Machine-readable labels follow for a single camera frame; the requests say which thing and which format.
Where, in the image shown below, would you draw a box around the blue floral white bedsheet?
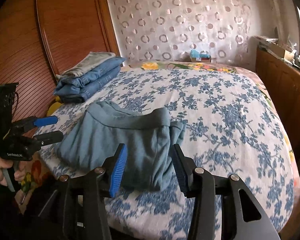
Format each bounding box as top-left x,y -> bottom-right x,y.
38,69 -> 300,239

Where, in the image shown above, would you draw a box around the blue item on box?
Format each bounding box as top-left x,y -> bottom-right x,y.
190,49 -> 211,62

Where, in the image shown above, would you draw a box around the colourful floral pink blanket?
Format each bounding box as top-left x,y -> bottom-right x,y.
14,61 -> 300,205

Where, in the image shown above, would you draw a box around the yellow plush toy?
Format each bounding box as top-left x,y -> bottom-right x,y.
46,96 -> 63,116

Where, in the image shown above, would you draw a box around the person's left hand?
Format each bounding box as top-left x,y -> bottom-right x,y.
0,157 -> 27,186

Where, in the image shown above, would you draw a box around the grey-blue pants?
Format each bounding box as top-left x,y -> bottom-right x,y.
55,101 -> 185,191

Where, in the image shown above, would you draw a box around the cardboard box on cabinet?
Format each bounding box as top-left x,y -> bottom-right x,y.
258,37 -> 295,61

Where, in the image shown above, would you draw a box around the long brown wooden cabinet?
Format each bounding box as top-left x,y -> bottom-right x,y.
255,48 -> 300,158

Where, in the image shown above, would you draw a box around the folded light grey jeans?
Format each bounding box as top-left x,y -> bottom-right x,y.
56,51 -> 116,81

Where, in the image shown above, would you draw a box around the folded blue jeans stack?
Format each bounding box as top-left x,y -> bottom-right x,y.
54,57 -> 125,103

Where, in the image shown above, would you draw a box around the brown wooden louvred wardrobe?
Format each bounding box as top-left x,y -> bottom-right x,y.
0,0 -> 119,121

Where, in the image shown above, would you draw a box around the circle-patterned sheer curtain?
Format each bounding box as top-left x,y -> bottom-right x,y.
108,0 -> 251,65

